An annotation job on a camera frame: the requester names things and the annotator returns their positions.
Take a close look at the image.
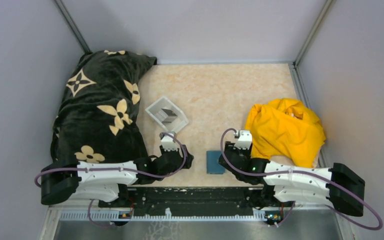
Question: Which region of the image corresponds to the white plastic card tray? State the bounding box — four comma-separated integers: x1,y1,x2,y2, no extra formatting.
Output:
145,96,189,134

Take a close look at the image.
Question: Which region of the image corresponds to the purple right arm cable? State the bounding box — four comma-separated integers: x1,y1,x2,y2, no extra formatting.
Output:
219,128,384,231

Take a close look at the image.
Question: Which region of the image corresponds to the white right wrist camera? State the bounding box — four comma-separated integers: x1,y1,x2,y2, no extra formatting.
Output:
234,129,253,150

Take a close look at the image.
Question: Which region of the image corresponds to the aluminium frame rail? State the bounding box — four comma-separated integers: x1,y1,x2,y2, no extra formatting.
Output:
47,186,349,223

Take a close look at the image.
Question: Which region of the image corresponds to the yellow cloth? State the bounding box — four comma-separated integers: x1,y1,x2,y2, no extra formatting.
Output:
244,98,326,168

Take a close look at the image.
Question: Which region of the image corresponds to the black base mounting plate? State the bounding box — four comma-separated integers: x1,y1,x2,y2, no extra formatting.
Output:
97,186,296,218

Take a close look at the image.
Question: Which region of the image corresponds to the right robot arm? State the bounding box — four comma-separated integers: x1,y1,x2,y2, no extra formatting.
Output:
218,141,365,217

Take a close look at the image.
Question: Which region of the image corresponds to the grey card stack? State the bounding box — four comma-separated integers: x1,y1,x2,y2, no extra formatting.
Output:
155,108,178,124

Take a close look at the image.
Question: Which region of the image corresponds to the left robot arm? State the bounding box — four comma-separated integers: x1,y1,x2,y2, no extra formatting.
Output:
34,144,195,207

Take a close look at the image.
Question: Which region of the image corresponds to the black floral blanket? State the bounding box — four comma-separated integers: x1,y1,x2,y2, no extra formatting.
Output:
50,50,158,164

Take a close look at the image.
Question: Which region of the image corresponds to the blue leather card holder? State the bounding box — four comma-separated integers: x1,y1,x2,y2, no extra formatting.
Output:
206,150,226,175

